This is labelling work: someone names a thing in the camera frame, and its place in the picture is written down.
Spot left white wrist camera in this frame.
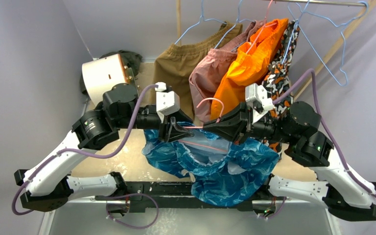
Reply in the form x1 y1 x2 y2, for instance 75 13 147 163
155 82 180 118

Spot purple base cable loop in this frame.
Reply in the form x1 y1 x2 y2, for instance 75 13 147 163
105 193 161 230

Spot metal hanging rod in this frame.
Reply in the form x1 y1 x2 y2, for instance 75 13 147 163
275 0 368 7

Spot empty blue wire hanger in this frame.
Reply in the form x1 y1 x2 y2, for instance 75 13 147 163
287 0 370 87

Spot dark green cloth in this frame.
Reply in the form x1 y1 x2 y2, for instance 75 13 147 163
79 50 143 95

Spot wooden diagonal rack bar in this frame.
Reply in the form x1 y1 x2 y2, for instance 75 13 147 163
291 0 376 98

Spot blue patterned shorts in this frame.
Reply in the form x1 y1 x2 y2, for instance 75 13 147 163
142 122 280 207

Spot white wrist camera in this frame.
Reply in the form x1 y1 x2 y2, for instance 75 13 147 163
155 82 180 118
245 83 275 124

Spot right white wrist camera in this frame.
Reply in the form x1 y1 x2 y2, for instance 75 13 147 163
245 83 275 124

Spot pink wire hanger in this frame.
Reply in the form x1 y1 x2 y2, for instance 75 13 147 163
176 97 231 153
246 0 277 54

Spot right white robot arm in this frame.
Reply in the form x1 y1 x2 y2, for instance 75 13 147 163
204 101 376 222

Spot camouflage patterned shorts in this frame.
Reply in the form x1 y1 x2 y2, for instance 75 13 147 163
261 21 300 161

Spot orange shorts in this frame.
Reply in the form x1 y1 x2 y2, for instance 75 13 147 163
210 18 289 120

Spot brown shorts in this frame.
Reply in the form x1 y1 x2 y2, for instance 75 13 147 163
153 22 243 119

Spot wooden rack pole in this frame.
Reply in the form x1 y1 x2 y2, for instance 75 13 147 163
175 0 182 46

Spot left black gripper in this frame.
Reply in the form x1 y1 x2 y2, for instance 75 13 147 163
116 107 195 141

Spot aluminium frame rail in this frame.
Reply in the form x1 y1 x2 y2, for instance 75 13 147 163
39 100 341 235

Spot white cylindrical drum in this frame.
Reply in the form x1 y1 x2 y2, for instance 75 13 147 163
82 53 137 105

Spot blue wire hanger left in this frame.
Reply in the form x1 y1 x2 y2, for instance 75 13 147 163
174 0 227 46

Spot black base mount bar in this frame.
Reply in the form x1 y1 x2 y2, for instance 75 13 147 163
95 181 278 213

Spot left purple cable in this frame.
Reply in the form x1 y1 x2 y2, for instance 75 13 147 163
11 84 159 216

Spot pink shorts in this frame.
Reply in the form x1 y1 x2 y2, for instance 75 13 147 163
189 21 264 122

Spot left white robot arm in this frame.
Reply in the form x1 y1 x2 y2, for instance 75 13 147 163
11 82 193 215

